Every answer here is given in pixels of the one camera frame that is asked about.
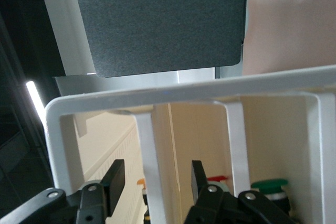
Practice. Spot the white drawer cabinet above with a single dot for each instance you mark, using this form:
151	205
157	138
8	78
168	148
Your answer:
183	91

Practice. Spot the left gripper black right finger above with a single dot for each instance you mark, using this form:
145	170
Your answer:
210	205

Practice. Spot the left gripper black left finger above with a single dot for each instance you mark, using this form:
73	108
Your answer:
115	182

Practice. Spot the dark grey felt panel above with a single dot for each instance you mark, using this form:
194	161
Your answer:
162	22

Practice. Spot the red push button switch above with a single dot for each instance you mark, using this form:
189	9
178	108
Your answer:
216	177

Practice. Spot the green push button switch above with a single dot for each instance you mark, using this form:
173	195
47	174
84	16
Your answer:
267	184

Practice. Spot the white drawer holding green button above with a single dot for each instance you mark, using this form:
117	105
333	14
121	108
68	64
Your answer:
319	142

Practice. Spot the white drawer holding red button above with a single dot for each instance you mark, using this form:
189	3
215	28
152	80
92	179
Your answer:
237	142

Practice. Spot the white partition frame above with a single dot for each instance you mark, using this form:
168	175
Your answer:
60	24

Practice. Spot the brown table cover sheet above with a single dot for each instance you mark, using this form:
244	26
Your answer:
288	24

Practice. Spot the white light strip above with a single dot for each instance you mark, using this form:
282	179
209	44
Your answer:
34	98

